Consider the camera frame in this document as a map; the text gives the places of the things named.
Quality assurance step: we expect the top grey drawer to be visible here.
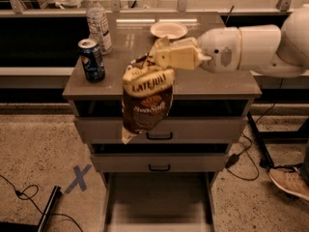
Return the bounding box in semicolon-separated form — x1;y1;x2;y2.
74;117;247;144

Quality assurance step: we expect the tan shoe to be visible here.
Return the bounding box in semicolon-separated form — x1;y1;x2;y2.
268;169;309;201

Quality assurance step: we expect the bottom grey open drawer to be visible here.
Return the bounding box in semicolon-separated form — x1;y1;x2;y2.
100;173;217;232

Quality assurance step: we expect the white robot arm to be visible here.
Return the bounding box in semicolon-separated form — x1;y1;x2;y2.
154;5;309;78

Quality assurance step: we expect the black table leg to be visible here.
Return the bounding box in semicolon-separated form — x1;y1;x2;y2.
247;112;274;169

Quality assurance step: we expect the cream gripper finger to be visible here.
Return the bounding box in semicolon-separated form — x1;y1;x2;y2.
154;45;201;71
155;37;197;49

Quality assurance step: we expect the black power adapter cable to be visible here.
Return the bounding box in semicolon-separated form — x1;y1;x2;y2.
224;131;261;182

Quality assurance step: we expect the brown chip bag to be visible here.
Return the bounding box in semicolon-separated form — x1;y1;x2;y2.
122;50;175;144

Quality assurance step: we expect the blue soda can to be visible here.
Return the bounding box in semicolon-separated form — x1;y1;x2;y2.
78;39;105;82

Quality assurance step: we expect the blue tape cross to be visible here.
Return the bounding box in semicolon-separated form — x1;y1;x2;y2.
65;164;92;194

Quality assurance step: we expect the white bowl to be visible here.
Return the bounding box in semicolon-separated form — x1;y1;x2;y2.
151;21;187;40

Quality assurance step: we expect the black floor cable left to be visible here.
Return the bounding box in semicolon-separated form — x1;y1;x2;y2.
0;174;85;232

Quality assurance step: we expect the black bar on floor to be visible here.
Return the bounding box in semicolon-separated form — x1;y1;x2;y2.
37;186;61;232

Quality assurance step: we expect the clear plastic water bottle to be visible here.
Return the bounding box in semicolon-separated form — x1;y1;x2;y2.
86;0;112;55

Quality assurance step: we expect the middle grey drawer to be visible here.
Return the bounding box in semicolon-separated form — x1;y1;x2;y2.
91;154;227;173

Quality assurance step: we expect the grey drawer cabinet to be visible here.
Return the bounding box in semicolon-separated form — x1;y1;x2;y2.
62;11;263;232

